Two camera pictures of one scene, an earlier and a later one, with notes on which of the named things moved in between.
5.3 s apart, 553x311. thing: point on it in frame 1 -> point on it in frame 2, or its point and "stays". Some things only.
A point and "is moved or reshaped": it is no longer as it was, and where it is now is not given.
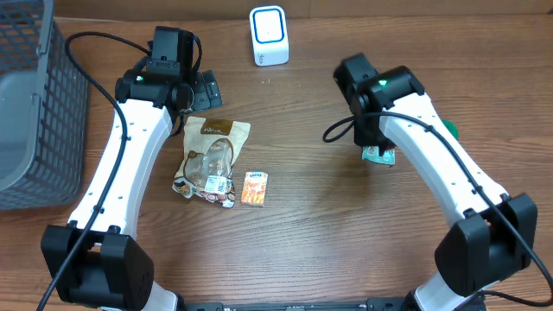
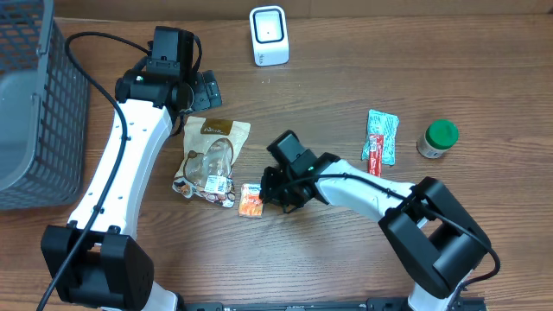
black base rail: [369, 304] stays
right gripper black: [373, 141] -> [271, 188]
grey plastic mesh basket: [44, 110] stays
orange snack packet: [255, 186] is moved or reshaped
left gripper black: [207, 92] stays
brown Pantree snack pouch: [210, 147] stays
